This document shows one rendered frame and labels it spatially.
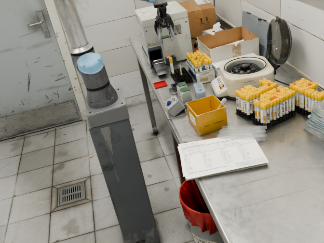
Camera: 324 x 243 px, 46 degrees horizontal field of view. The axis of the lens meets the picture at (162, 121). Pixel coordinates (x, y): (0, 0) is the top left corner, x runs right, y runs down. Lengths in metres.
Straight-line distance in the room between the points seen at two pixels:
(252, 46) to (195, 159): 0.91
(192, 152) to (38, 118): 2.55
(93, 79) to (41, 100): 2.01
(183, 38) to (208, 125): 0.86
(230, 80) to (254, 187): 0.63
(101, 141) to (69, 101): 1.90
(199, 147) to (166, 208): 1.13
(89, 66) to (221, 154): 0.72
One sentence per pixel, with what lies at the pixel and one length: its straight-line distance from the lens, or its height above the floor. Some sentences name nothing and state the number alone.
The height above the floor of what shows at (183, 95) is 0.92.
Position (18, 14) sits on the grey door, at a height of 1.12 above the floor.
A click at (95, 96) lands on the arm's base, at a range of 1.83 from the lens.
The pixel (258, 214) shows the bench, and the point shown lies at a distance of 1.25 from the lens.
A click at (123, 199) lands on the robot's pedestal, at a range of 2.13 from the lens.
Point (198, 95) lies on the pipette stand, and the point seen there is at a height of 0.96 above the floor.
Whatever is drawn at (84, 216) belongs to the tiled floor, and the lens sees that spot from 2.73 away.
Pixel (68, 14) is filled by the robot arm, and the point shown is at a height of 1.37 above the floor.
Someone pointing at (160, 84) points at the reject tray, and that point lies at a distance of 2.12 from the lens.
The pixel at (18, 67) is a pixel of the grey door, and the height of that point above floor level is 0.67.
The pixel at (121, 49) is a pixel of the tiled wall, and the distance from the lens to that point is 3.67.
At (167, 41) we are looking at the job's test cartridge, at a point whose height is 1.10.
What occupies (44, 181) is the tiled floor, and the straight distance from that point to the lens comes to 3.20.
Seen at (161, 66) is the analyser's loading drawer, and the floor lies 0.92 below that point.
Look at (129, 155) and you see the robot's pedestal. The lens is 1.96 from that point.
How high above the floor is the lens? 1.76
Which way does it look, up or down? 30 degrees down
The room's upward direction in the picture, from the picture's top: 11 degrees counter-clockwise
